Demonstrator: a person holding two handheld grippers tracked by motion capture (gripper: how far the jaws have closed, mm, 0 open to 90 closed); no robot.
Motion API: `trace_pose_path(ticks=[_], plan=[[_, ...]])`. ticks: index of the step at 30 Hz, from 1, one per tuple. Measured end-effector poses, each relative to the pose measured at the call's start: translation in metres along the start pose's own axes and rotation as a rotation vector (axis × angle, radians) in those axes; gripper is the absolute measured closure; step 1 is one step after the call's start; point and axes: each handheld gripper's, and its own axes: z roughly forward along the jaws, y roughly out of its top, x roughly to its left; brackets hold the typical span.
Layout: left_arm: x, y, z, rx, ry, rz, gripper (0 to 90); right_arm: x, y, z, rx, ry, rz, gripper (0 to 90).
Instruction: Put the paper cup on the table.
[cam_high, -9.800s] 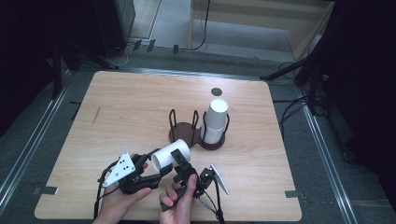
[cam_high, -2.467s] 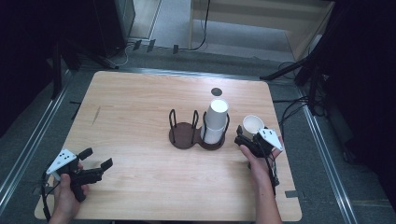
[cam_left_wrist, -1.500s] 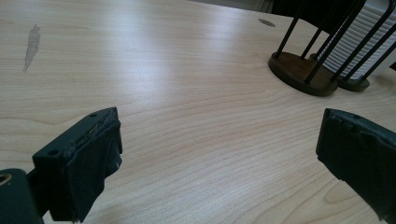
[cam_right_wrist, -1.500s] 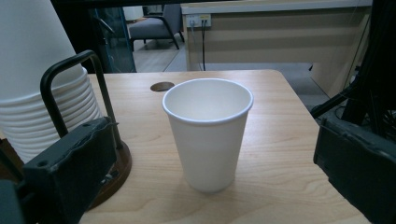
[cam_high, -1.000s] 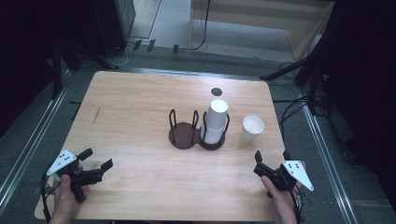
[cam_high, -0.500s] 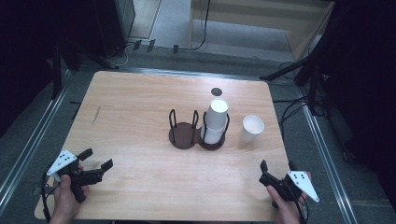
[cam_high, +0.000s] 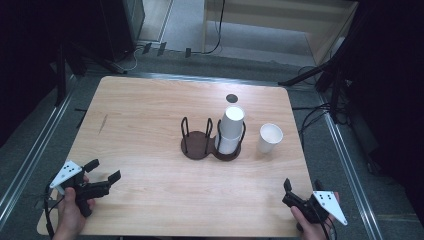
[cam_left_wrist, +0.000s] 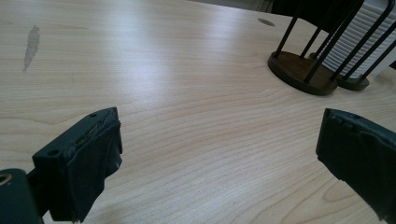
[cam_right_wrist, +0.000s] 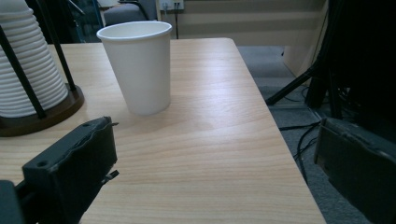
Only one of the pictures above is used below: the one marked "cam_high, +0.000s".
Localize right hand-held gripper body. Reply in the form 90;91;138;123
281;189;349;226

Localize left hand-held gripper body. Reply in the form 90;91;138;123
49;160;112;218

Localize white paper cup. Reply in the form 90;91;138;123
214;133;243;155
218;105;246;141
256;123;284;154

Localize dark brown cup holder rack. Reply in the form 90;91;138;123
180;116;247;162

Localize person's right hand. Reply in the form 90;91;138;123
290;191;340;240

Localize person's left hand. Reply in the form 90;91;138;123
54;174;97;234

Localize black metal stand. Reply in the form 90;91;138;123
278;49;354;124

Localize black cabinet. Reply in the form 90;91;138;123
99;0;146;63

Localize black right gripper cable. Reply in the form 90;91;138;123
316;203;338;236

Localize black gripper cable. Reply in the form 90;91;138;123
316;203;338;236
43;184;66;239

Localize metal floor rail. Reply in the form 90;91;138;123
0;75;78;221
316;91;385;240

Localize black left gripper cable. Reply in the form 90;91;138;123
43;184;66;239

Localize black floor cables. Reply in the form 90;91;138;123
292;102;351;143

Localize white floor cable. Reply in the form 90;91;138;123
123;45;145;73

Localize black hanging cable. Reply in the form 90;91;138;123
199;0;226;55

